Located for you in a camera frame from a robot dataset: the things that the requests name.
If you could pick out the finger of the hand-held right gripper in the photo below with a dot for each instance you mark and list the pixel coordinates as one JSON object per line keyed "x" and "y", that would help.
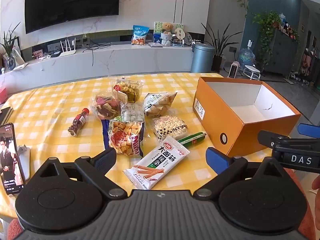
{"x": 272, "y": 139}
{"x": 310, "y": 130}

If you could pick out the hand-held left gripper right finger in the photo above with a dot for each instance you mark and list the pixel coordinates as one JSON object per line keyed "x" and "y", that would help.
{"x": 216, "y": 160}

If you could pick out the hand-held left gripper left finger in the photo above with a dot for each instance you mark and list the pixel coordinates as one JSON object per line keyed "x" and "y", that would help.
{"x": 106, "y": 160}

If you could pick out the dark blue snack packet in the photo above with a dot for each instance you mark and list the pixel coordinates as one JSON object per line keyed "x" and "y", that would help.
{"x": 105, "y": 132}

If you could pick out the orange cracker bag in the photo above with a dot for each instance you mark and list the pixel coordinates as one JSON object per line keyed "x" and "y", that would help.
{"x": 125, "y": 137}

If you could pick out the green sausage stick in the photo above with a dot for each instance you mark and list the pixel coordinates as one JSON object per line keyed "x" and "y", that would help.
{"x": 193, "y": 140}

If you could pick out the orange cardboard box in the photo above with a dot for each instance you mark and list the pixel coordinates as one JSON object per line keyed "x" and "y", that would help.
{"x": 225, "y": 120}

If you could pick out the small red cap bottle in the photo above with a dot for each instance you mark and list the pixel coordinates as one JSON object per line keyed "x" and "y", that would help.
{"x": 78, "y": 122}

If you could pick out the white gluten strip packet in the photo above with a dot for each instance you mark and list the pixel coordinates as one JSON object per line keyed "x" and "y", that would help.
{"x": 156, "y": 162}

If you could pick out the clear white candy bag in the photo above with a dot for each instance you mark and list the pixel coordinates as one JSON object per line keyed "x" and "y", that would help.
{"x": 131, "y": 112}

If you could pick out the dried fruit bag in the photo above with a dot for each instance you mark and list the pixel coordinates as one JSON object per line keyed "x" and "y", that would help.
{"x": 105, "y": 106}

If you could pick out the checkered white puff bag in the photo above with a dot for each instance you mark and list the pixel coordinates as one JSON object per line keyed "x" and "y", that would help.
{"x": 170, "y": 127}

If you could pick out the triangular chip bag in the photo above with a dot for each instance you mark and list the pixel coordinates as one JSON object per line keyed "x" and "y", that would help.
{"x": 158, "y": 103}

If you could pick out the person's right hand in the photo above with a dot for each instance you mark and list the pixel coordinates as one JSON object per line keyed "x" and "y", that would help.
{"x": 316, "y": 183}

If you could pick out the white round stool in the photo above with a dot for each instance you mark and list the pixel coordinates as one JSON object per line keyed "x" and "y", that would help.
{"x": 252, "y": 68}

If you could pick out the yellow checkered tablecloth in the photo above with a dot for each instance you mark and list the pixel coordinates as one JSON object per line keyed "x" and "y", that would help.
{"x": 50, "y": 110}

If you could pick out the white phone stand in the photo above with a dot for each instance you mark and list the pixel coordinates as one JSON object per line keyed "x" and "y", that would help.
{"x": 24, "y": 160}

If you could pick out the grey drawer cabinet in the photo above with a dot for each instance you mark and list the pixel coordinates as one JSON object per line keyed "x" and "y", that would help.
{"x": 282, "y": 52}

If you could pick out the water jug with pump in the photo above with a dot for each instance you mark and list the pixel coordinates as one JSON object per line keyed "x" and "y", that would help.
{"x": 246, "y": 57}

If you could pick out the tall leafy potted plant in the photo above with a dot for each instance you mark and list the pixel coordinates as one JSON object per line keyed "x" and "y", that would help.
{"x": 218, "y": 63}

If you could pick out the black smartphone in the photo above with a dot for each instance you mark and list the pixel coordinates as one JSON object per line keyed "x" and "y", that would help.
{"x": 8, "y": 157}

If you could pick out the grey blue trash can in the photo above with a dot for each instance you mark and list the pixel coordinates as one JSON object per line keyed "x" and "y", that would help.
{"x": 202, "y": 58}

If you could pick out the black notebook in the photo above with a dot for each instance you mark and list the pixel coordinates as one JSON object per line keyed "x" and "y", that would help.
{"x": 5, "y": 113}

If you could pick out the white router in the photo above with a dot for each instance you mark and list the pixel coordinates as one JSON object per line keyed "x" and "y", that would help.
{"x": 68, "y": 52}

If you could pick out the trailing pothos plant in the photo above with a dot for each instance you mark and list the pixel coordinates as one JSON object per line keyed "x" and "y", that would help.
{"x": 266, "y": 23}

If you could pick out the black set-top box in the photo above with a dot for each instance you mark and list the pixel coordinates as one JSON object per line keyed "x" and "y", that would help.
{"x": 56, "y": 54}

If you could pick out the pink box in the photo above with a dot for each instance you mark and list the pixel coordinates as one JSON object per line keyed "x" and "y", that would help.
{"x": 2, "y": 93}

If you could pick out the decorative plate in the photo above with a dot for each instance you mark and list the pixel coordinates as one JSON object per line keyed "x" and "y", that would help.
{"x": 188, "y": 38}

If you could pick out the flat grey device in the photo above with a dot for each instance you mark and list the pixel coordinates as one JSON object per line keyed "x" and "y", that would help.
{"x": 155, "y": 44}

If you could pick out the blue snack bag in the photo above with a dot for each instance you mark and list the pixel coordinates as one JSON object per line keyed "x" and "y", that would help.
{"x": 140, "y": 36}

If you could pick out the round paper fan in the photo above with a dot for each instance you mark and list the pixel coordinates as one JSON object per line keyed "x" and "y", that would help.
{"x": 179, "y": 33}

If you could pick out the teddy bear bouquet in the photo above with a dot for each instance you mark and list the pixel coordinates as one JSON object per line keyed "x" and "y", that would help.
{"x": 167, "y": 35}

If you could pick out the grass plant in vase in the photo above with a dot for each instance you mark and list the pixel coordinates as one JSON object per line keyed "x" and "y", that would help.
{"x": 10, "y": 61}

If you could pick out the small picture frame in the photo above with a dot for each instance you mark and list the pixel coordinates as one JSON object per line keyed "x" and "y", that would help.
{"x": 37, "y": 54}

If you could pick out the wall television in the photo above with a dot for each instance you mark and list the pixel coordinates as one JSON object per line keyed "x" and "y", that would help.
{"x": 70, "y": 2}

